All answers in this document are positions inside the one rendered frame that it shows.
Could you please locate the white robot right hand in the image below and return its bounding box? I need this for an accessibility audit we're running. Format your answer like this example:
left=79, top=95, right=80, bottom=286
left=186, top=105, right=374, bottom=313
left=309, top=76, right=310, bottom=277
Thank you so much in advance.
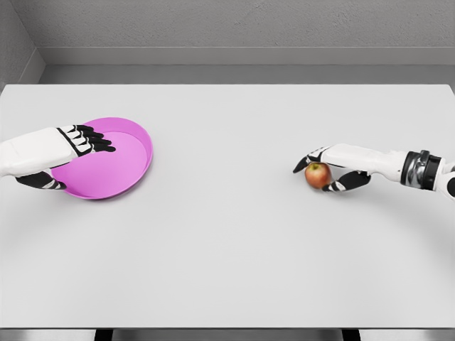
left=292, top=143, right=375, bottom=193

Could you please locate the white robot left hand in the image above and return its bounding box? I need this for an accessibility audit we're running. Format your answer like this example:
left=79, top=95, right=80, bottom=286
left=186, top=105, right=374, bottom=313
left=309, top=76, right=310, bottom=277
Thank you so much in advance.
left=13, top=124, right=117, bottom=192

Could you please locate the red apple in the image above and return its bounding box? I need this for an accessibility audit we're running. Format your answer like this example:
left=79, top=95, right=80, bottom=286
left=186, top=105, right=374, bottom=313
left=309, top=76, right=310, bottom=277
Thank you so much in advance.
left=304, top=162, right=333, bottom=190

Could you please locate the pink round plate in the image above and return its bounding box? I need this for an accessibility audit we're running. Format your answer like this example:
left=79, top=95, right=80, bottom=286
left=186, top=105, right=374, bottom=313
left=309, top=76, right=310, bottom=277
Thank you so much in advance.
left=49, top=116, right=154, bottom=202

